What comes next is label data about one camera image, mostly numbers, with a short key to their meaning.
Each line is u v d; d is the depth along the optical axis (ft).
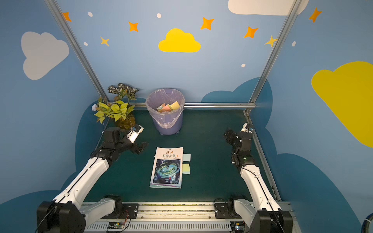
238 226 2.36
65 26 2.46
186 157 3.12
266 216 1.29
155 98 3.18
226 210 2.44
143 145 2.40
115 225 2.35
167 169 2.91
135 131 2.27
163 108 3.32
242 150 2.00
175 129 3.40
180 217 2.40
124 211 2.40
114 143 2.02
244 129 2.35
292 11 2.32
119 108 2.88
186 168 2.97
